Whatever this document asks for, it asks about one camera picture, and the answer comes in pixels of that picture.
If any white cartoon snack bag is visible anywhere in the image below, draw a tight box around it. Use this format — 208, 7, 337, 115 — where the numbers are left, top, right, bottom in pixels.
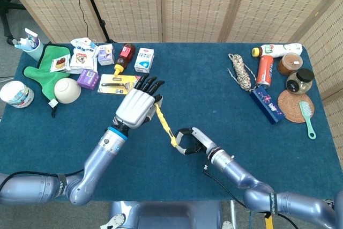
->
69, 48, 99, 75

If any white tub with blue label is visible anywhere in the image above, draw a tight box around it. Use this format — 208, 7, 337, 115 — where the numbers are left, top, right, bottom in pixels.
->
0, 80, 35, 109

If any white bottle yellow cap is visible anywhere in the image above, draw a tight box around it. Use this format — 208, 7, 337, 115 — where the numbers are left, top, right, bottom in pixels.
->
251, 43, 303, 58

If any mint green hair brush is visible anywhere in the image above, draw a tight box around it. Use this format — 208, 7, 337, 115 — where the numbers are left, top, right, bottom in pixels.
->
299, 100, 317, 140

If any orange drink can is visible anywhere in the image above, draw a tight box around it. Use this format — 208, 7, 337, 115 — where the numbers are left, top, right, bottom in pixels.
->
256, 55, 274, 90

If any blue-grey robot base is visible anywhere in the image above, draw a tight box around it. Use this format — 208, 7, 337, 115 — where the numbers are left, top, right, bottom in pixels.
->
100, 201, 234, 229

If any white blue toothpaste tube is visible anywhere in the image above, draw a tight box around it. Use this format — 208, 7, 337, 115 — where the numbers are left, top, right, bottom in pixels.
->
24, 27, 39, 50

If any light blue toothbrush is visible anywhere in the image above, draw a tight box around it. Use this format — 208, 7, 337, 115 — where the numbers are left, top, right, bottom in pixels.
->
14, 38, 32, 51

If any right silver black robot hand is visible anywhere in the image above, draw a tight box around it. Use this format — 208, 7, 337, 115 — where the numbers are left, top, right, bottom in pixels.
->
174, 126, 217, 156

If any coiled beige patterned rope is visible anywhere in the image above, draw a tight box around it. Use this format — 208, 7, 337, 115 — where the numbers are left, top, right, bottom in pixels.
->
227, 53, 257, 92

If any white blue plastic packet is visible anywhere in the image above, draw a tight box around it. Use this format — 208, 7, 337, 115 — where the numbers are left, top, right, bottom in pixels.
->
70, 37, 99, 53

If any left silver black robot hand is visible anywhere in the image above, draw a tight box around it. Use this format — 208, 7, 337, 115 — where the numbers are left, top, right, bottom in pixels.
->
114, 72, 166, 130

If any yellow floor tape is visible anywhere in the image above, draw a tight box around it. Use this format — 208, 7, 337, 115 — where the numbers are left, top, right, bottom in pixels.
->
264, 212, 274, 229

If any glass jar black lid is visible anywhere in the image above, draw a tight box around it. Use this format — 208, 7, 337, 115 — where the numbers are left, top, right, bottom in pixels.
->
286, 68, 315, 95

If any white blue milk carton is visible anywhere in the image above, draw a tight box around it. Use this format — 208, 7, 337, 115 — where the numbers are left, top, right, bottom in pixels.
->
134, 47, 155, 74

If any brown sauce bottle yellow cap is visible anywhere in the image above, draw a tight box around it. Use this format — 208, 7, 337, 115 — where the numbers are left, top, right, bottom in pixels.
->
114, 43, 137, 77

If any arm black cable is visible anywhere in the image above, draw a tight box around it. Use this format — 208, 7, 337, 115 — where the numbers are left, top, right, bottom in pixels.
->
0, 168, 85, 189
202, 164, 295, 229

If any small purple box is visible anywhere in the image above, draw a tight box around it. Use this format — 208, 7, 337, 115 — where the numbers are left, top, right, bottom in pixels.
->
77, 69, 100, 91

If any razor in yellow blister pack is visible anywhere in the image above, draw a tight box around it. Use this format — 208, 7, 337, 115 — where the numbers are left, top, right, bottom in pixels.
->
97, 74, 143, 96

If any purple white drink carton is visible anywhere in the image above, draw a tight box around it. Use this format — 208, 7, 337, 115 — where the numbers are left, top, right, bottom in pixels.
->
98, 43, 115, 66

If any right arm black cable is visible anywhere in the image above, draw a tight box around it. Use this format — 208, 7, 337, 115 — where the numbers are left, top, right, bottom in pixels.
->
202, 164, 295, 229

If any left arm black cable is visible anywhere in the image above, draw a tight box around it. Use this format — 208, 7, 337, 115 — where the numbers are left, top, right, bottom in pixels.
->
0, 168, 85, 189

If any round woven coaster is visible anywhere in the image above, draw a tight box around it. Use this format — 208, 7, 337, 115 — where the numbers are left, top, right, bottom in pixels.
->
277, 90, 315, 123

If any long dark blue box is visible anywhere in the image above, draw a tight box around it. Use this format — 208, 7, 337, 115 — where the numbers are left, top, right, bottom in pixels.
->
249, 86, 286, 125

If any thin black hanging cable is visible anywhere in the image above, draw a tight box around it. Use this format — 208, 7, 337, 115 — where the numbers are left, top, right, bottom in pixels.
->
68, 0, 89, 39

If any cream upturned bowl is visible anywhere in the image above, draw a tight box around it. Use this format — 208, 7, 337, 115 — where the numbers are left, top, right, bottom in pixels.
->
54, 77, 81, 104

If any black tripod stand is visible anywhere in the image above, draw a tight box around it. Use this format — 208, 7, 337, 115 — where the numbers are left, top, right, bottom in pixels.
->
77, 0, 115, 43

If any cake picture snack packet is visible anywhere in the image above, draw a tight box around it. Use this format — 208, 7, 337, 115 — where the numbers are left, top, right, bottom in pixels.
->
50, 54, 71, 73

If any green microfibre cloth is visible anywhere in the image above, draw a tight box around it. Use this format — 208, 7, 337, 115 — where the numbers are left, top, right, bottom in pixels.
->
23, 43, 72, 119

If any brown paste plastic jar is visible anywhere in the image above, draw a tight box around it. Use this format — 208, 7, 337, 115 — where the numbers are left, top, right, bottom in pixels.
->
277, 52, 303, 76

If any pale teal cup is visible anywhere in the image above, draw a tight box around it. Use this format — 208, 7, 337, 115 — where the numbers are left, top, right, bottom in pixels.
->
26, 38, 44, 62

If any black office chair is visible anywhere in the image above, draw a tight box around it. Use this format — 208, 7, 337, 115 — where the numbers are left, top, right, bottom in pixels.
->
0, 0, 27, 46

